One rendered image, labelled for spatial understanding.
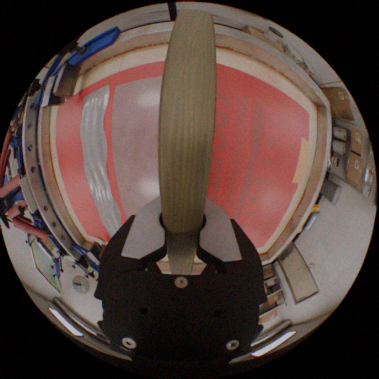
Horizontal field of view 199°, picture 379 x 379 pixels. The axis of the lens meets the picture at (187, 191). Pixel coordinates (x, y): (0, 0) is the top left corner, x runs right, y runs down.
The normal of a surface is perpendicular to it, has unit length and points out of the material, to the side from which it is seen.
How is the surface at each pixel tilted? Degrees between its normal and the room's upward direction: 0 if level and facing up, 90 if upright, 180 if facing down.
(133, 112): 0
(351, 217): 90
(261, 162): 0
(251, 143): 0
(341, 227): 90
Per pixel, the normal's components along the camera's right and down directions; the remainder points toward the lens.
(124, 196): 0.00, 0.46
